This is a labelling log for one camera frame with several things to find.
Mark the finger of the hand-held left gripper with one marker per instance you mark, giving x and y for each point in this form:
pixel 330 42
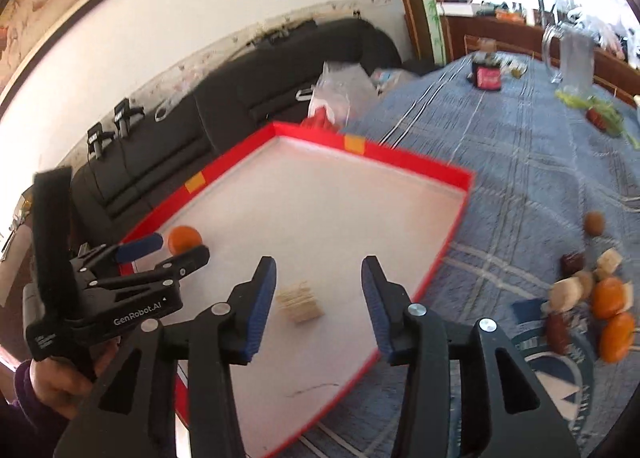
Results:
pixel 140 245
pixel 187 263

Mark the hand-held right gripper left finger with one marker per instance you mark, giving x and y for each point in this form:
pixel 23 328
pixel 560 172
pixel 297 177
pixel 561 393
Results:
pixel 261 310

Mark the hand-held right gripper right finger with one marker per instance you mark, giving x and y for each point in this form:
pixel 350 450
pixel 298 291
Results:
pixel 376 305

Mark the orange tangerine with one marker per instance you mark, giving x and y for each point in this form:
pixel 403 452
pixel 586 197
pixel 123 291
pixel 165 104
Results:
pixel 184 238
pixel 617 342
pixel 607 298

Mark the pale beige food chunk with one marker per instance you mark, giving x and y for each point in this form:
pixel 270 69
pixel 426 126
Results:
pixel 299 305
pixel 564 295
pixel 609 262

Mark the red cardboard box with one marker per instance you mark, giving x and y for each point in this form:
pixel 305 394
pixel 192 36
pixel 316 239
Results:
pixel 320 218

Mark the dark red date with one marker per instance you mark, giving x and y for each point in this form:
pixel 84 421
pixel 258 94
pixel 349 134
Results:
pixel 557 333
pixel 572 263

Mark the person's left forearm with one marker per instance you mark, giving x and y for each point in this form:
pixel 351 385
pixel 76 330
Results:
pixel 25 413

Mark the person's left hand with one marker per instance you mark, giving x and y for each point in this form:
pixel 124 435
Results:
pixel 60 385

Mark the black clip-on device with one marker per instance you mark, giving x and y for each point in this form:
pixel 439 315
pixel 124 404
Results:
pixel 125 117
pixel 97 140

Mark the black sofa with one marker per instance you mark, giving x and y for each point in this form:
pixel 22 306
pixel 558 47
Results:
pixel 225 102

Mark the blue plaid tablecloth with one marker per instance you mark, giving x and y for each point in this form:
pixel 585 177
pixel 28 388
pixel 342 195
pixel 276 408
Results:
pixel 500 162

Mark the small clear plastic bag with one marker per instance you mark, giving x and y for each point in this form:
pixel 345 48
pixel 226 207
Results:
pixel 392 78

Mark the red label jar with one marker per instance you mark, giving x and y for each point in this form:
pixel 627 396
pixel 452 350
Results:
pixel 487 77

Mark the pile of red dates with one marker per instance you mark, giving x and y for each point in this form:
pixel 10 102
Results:
pixel 597 118

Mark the wooden cabinet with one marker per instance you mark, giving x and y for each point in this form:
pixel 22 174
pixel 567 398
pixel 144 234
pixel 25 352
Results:
pixel 505 32

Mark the green leafy vegetables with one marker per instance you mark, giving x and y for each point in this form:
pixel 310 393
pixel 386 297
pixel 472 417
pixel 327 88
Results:
pixel 607 110

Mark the glass pitcher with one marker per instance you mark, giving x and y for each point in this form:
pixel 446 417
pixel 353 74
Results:
pixel 575 57

